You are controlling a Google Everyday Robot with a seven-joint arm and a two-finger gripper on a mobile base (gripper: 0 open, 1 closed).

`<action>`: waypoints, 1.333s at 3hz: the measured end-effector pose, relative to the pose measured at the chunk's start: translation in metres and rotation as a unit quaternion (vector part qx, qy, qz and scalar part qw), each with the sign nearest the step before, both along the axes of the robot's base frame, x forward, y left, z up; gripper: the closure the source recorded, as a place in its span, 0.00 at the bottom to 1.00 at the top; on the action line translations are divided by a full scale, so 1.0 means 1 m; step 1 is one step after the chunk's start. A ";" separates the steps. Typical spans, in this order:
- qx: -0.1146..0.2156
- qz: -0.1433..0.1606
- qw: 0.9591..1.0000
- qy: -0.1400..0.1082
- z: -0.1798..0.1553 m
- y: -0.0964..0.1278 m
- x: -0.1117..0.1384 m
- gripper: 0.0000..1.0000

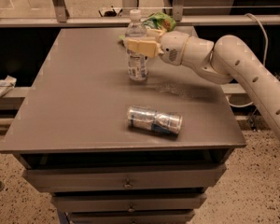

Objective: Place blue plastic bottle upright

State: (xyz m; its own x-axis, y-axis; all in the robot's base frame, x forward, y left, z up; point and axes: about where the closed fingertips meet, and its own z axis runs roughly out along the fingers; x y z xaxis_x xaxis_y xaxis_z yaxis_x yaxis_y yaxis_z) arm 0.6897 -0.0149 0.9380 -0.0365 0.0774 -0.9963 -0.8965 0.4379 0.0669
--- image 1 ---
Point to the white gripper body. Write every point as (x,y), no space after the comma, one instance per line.
(174,47)

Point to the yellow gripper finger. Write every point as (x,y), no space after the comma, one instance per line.
(146,46)
(156,33)

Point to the clear plastic water bottle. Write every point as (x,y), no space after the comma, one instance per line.
(137,63)

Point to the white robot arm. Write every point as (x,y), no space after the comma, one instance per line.
(230,58)

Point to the green snack bag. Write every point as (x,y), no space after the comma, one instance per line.
(157,20)

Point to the black object behind railing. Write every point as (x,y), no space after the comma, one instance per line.
(110,13)

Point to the crushed silver drink can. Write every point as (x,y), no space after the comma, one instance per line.
(153,120)

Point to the grey drawer cabinet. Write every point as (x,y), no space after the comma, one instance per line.
(75,114)

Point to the top grey drawer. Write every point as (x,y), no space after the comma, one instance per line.
(125,178)

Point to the grey drawer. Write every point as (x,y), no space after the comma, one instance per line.
(129,202)
(138,217)
(125,178)

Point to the white crumpled wrapper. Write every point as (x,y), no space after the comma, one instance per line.
(7,85)

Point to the middle grey drawer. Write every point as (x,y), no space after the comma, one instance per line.
(129,202)

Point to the bottom grey drawer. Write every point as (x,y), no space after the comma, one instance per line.
(138,217)

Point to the metal railing frame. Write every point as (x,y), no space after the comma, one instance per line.
(85,13)

